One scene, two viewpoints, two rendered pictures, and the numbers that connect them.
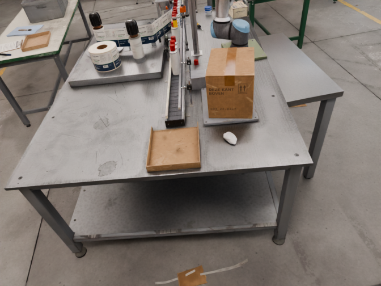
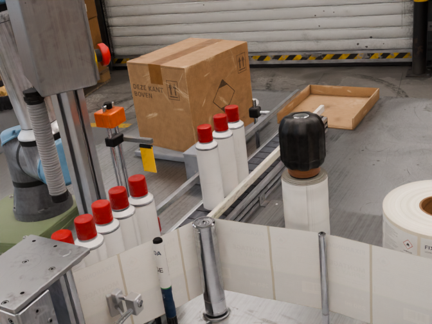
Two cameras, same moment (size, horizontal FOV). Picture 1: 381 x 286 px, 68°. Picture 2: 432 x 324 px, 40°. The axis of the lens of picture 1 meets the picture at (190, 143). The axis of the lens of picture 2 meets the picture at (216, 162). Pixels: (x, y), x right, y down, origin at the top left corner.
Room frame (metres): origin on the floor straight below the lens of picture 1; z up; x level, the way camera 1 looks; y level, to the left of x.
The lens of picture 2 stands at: (2.95, 0.58, 1.55)
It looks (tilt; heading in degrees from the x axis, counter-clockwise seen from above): 24 degrees down; 207
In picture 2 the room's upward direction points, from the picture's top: 7 degrees counter-clockwise
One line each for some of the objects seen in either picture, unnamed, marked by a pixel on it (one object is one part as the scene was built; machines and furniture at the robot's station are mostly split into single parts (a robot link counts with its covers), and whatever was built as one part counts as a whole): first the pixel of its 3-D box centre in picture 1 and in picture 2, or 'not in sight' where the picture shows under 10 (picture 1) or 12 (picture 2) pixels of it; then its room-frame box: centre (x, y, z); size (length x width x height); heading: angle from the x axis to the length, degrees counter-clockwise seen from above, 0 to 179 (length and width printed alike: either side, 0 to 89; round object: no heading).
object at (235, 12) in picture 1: (237, 9); not in sight; (2.45, -0.56, 0.99); 0.16 x 0.12 x 0.07; 4
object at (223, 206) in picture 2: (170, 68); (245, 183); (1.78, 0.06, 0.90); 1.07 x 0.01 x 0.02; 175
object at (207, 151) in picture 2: (175, 51); (209, 167); (1.86, 0.01, 0.98); 0.05 x 0.05 x 0.20
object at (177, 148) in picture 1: (174, 145); (329, 105); (1.07, 0.09, 0.85); 0.30 x 0.26 x 0.04; 175
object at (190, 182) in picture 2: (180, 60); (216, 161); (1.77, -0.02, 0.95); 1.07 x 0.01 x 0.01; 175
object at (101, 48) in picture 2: not in sight; (100, 54); (2.14, -0.02, 1.32); 0.04 x 0.03 x 0.04; 50
